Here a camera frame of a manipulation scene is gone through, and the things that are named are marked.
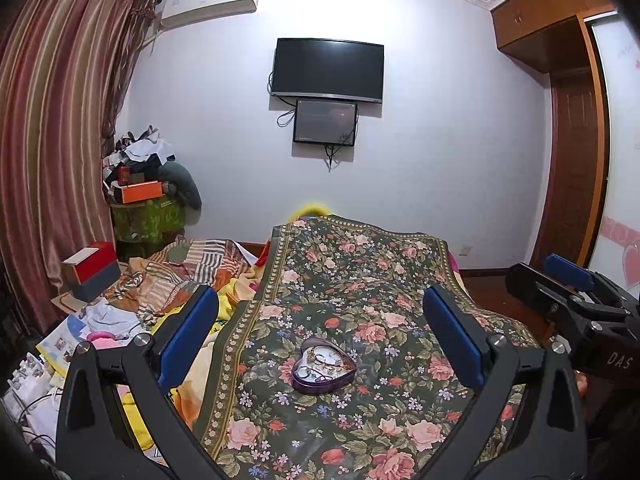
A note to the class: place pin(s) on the pink plastic item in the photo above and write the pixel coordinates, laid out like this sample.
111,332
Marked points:
104,340

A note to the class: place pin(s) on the white power strip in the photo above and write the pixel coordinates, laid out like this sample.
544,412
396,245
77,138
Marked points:
24,375

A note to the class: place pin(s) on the striped patchwork quilt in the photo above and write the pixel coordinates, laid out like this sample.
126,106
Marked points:
200,265

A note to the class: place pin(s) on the colourful booklet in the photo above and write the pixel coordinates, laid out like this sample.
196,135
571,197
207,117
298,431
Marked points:
57,347

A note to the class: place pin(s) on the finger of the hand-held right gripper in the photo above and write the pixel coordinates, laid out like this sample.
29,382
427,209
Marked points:
570,269
525,282

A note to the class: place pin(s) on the striped red curtain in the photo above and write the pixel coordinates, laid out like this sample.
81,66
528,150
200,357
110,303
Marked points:
55,135

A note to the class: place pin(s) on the floral blanket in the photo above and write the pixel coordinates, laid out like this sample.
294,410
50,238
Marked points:
390,320

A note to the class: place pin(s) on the brown wooden door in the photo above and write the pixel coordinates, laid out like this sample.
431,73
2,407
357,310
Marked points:
575,170

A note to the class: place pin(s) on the orange box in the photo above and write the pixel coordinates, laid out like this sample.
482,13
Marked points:
139,192

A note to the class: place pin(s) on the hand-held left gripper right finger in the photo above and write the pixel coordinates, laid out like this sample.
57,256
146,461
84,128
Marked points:
455,345

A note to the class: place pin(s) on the white cloth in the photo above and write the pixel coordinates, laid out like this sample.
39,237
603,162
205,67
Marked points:
110,317

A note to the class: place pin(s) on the green cloth-covered box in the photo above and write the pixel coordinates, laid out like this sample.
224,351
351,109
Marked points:
147,220

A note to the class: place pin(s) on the small black monitor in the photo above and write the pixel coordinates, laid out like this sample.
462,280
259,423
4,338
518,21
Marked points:
325,122

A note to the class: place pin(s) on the white air conditioner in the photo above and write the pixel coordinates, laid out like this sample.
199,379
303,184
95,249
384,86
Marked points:
210,5

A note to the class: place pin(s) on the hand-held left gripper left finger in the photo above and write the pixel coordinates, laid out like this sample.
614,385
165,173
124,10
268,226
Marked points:
190,342

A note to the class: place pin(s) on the yellow printed blanket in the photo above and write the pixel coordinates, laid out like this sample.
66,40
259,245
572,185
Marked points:
235,295

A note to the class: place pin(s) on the white sliding wardrobe door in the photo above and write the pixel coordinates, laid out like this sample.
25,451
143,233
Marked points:
620,160

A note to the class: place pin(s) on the brown overhead cabinet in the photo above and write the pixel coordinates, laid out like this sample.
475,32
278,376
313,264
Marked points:
545,10

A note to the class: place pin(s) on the black wall television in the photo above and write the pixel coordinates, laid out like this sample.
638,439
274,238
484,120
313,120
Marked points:
327,70

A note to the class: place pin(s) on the pile of clothes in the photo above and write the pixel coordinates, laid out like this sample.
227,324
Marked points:
140,152

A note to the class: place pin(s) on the red and white box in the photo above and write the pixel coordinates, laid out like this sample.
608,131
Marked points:
95,267

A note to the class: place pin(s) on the purple heart-shaped box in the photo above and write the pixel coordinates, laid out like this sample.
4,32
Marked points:
324,380

